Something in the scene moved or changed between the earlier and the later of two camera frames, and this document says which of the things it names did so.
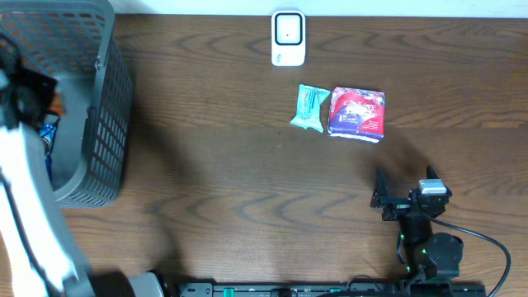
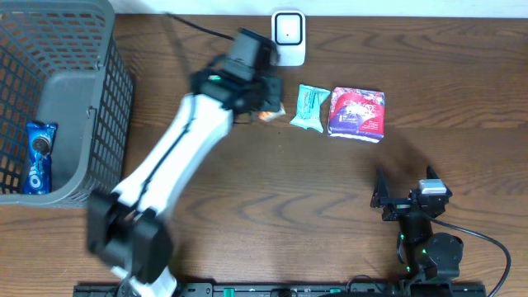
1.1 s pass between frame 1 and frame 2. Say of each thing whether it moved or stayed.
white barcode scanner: stayed
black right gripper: stayed
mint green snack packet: stayed
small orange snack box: moved
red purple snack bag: stayed
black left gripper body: moved
